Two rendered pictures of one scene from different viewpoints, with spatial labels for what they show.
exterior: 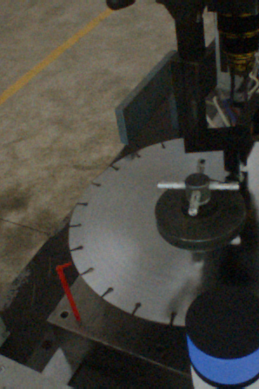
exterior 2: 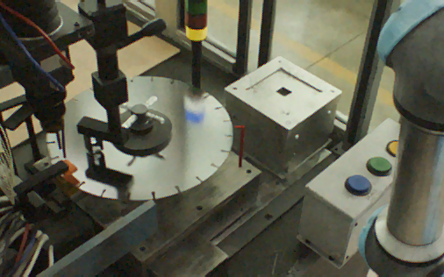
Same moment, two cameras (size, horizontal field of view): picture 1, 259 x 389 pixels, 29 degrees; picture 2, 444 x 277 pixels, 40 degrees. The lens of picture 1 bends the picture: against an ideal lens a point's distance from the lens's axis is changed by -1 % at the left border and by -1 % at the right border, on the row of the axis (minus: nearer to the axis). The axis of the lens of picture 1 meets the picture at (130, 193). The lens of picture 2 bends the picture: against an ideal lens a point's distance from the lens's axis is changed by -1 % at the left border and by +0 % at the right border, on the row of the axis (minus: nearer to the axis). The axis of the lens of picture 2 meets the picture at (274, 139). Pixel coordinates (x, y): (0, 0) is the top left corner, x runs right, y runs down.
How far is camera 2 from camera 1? 1.31 m
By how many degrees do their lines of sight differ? 98
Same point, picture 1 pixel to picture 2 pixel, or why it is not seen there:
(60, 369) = (261, 195)
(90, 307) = (230, 170)
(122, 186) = (179, 169)
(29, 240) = not seen: outside the picture
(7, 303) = (297, 263)
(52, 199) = not seen: outside the picture
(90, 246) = (218, 134)
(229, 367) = not seen: outside the picture
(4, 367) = (286, 124)
